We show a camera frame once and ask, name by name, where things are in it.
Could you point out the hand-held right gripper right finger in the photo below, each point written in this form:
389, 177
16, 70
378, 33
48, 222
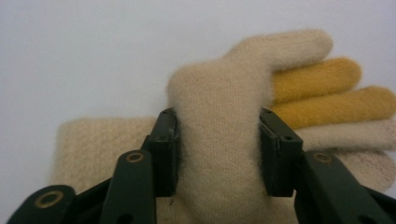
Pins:
278, 155

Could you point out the cream and yellow knit glove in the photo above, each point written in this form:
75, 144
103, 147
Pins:
218, 124
330, 105

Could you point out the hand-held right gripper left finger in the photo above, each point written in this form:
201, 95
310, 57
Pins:
165, 155

